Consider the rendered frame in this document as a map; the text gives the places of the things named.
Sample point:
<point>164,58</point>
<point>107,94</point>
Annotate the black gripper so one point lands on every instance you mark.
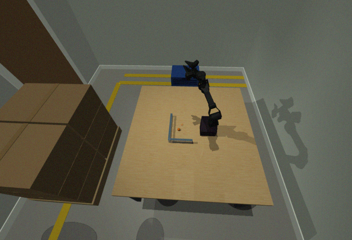
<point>193,66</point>

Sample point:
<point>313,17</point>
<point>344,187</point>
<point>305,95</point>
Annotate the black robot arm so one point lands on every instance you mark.
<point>203,85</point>

